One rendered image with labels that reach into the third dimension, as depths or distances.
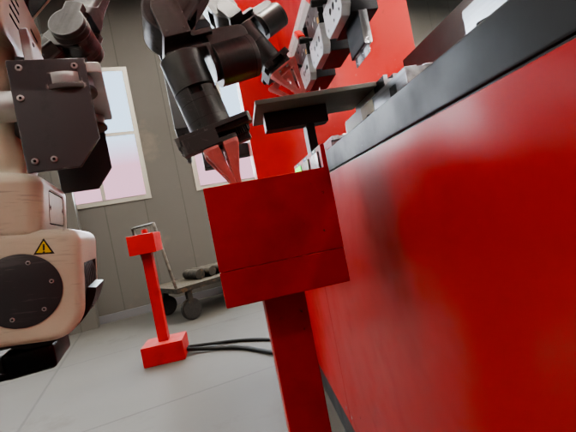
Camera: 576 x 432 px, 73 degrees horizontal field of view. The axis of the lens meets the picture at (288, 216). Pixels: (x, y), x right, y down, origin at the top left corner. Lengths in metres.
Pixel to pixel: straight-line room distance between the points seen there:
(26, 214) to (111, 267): 3.81
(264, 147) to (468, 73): 1.46
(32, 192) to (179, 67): 0.29
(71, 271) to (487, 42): 0.58
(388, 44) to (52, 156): 1.66
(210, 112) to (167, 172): 4.00
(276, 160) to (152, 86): 3.15
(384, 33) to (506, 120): 1.74
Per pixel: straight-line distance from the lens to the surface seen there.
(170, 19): 0.56
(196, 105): 0.53
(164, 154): 4.55
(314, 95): 0.85
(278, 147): 1.77
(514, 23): 0.33
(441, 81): 0.40
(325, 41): 1.17
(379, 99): 0.85
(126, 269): 4.45
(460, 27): 1.58
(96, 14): 1.10
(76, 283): 0.66
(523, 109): 0.32
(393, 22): 2.09
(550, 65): 0.30
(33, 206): 0.67
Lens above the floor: 0.76
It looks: 1 degrees down
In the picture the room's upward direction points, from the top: 11 degrees counter-clockwise
